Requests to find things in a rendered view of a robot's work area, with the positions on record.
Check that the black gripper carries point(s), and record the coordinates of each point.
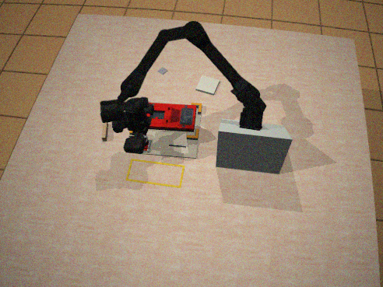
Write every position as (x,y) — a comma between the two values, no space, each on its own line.
(135,144)

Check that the small tan rectangular block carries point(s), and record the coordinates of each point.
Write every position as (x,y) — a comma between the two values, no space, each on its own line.
(104,132)

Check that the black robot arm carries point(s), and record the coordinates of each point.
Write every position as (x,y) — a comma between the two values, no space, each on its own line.
(113,110)

